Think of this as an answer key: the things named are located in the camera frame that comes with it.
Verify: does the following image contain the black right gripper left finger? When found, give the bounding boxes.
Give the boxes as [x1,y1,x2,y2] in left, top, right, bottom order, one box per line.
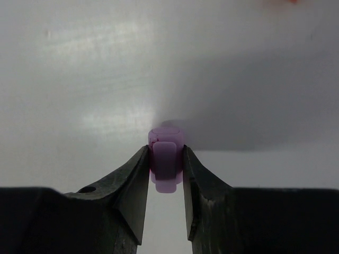
[66,146,149,253]

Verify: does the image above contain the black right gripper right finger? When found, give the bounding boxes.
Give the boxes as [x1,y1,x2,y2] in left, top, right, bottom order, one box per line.
[183,146,236,253]

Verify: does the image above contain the purple pen cap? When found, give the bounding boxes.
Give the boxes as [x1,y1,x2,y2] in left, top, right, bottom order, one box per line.
[148,127,184,194]

